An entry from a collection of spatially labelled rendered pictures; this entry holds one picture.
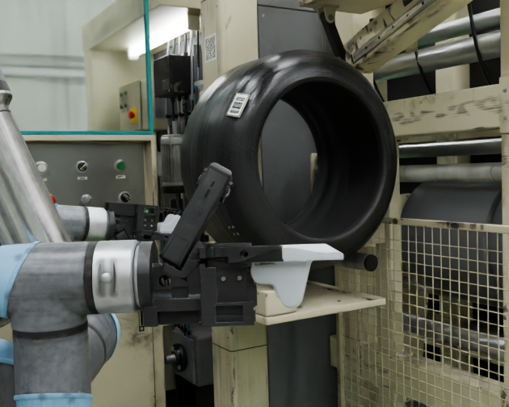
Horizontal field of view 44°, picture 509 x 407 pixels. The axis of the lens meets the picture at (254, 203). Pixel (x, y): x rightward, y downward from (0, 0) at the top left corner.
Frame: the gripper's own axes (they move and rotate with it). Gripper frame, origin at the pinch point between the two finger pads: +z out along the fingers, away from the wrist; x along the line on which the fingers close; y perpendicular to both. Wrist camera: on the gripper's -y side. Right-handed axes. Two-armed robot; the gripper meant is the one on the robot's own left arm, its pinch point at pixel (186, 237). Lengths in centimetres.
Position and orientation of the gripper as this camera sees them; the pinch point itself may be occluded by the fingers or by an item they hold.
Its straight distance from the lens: 151.5
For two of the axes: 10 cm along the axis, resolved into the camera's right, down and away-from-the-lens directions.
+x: -5.1, -0.3, 8.6
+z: 8.6, 0.7, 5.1
